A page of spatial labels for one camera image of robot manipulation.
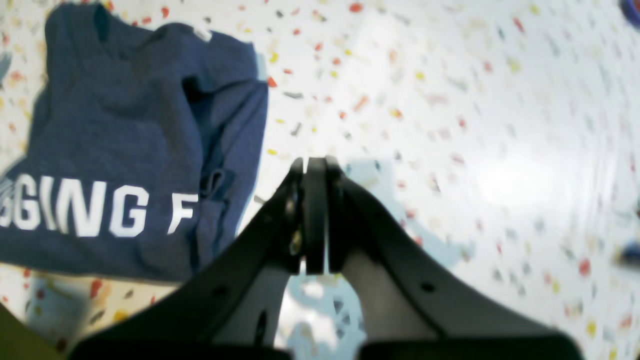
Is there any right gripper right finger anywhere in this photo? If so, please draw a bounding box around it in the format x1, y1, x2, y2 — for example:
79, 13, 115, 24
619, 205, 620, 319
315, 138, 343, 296
326, 156, 583, 360

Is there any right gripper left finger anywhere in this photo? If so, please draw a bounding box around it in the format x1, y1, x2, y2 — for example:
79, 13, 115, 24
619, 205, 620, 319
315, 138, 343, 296
70, 157, 329, 360

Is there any blue grey T-shirt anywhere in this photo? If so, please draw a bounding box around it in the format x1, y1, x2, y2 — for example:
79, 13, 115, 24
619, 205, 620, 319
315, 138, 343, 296
0, 3, 269, 282

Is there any blue black bar clamp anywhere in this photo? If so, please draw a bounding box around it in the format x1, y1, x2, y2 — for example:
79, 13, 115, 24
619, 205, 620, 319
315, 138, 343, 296
618, 242, 640, 267

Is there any purple tape roll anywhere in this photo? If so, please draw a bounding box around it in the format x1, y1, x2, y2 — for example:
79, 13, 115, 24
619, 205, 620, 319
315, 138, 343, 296
619, 0, 640, 28

